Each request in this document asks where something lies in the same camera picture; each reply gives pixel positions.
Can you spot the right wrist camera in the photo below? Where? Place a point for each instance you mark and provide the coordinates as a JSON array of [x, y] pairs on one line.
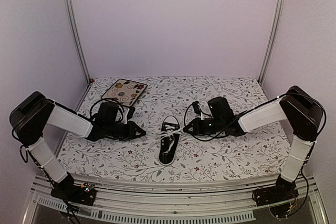
[[198, 108]]

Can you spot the square floral ceramic plate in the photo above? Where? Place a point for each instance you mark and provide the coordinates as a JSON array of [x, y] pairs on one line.
[[126, 92]]

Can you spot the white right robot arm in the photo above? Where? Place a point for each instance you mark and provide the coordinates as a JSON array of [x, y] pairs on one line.
[[306, 116]]

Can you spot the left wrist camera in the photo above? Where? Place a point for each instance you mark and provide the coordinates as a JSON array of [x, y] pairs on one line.
[[128, 114]]

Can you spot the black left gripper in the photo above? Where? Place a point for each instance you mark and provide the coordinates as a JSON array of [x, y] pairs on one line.
[[133, 127]]

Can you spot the aluminium frame post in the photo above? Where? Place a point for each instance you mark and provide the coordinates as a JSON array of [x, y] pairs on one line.
[[76, 38], [271, 41]]

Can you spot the aluminium front rail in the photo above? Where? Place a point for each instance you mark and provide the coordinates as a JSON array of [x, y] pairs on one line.
[[120, 201]]

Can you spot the left aluminium frame post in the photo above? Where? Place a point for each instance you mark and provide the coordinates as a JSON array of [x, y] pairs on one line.
[[76, 38]]

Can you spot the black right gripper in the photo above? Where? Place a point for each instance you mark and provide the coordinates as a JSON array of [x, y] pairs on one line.
[[198, 128]]

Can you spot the black canvas sneaker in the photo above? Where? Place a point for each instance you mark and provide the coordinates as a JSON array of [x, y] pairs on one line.
[[167, 160]]

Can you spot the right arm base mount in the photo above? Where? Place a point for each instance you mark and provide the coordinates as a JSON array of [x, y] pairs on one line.
[[283, 196]]

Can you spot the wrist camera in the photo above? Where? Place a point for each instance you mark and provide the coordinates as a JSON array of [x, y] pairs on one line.
[[128, 114], [198, 108]]

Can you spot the right aluminium frame post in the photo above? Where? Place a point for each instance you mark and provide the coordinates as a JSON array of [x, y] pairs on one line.
[[271, 41]]

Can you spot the floral patterned table mat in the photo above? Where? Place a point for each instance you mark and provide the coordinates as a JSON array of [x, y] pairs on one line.
[[259, 153]]

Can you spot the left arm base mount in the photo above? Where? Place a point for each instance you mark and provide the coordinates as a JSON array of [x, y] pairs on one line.
[[84, 194]]

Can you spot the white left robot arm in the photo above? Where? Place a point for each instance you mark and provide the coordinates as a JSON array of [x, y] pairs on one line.
[[29, 119]]

